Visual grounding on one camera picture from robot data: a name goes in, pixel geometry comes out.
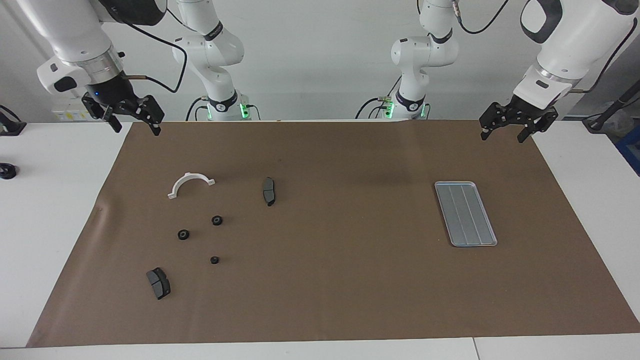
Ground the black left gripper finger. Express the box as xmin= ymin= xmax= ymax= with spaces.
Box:
xmin=479 ymin=101 xmax=513 ymax=141
xmin=517 ymin=106 xmax=559 ymax=144

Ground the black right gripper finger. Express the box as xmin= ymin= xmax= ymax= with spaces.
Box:
xmin=129 ymin=95 xmax=166 ymax=137
xmin=81 ymin=94 xmax=123 ymax=134

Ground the silver metal tray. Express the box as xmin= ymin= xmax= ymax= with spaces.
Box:
xmin=434 ymin=181 xmax=498 ymax=248

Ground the black stand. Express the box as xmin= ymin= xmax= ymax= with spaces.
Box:
xmin=582 ymin=80 xmax=640 ymax=132

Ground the white semicircular plastic clamp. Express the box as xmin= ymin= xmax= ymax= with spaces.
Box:
xmin=167 ymin=172 xmax=216 ymax=200

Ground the blue crate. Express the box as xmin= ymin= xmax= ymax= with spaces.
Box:
xmin=616 ymin=127 xmax=640 ymax=176

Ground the thick dark brake pad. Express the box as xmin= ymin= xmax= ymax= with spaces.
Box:
xmin=146 ymin=267 xmax=171 ymax=301

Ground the brown table mat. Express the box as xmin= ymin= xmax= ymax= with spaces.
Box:
xmin=26 ymin=120 xmax=640 ymax=348

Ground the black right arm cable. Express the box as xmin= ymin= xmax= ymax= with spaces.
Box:
xmin=117 ymin=7 xmax=189 ymax=94

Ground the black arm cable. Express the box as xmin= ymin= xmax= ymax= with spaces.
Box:
xmin=117 ymin=7 xmax=189 ymax=94
xmin=450 ymin=0 xmax=640 ymax=94

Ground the white wall socket box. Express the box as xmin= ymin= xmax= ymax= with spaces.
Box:
xmin=51 ymin=101 xmax=95 ymax=122

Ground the black base cable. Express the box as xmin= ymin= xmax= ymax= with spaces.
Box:
xmin=186 ymin=96 xmax=211 ymax=122
xmin=356 ymin=75 xmax=403 ymax=120

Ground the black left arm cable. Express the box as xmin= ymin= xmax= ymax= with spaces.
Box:
xmin=450 ymin=0 xmax=640 ymax=94

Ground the black table clamp mount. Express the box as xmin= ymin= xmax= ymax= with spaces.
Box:
xmin=0 ymin=105 xmax=27 ymax=137

